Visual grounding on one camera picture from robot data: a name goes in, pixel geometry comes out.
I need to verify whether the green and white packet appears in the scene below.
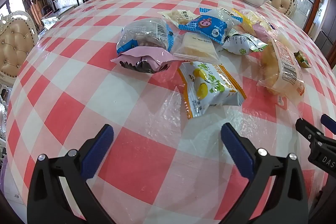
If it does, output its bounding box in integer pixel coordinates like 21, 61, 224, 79
221, 33, 269, 56

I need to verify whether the yellow snack packet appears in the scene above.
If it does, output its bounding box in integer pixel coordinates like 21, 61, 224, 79
233, 9, 264, 36

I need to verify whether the pink packet with dark snack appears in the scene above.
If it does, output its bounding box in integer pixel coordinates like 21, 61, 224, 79
110, 46, 174, 75

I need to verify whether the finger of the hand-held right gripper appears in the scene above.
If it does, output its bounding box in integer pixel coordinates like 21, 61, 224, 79
295, 118, 324, 147
321, 113, 336, 136

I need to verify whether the large clear yellow pastry packet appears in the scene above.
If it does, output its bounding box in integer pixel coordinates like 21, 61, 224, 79
257, 32, 307, 99

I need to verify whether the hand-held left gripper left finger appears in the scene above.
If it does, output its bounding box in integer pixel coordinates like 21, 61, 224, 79
27, 124, 114, 224

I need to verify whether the small gold green packet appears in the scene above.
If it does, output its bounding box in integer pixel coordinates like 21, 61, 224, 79
293, 50, 312, 69

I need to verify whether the red white checked tablecloth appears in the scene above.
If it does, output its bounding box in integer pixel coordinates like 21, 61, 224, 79
5, 0, 336, 224

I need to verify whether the yellow lemon print packet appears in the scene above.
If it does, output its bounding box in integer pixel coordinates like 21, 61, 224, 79
178, 61, 248, 120

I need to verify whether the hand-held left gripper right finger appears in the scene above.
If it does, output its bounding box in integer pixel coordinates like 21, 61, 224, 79
220, 123, 309, 224

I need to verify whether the clear packet with pale cake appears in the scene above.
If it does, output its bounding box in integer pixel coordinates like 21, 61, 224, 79
173, 32, 223, 65

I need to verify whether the clear blue-edged nut packet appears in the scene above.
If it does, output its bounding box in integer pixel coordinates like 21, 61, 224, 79
116, 17, 175, 56

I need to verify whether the white packet with beige pieces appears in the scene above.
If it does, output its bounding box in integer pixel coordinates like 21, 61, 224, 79
157, 9, 195, 27

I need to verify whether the white television cabinet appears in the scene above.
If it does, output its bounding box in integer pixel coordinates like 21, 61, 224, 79
41, 6, 77, 31

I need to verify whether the blue cartoon print packet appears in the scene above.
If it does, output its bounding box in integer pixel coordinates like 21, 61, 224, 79
178, 7, 244, 45

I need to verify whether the small pale pink packet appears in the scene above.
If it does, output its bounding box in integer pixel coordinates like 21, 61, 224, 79
252, 24, 273, 43

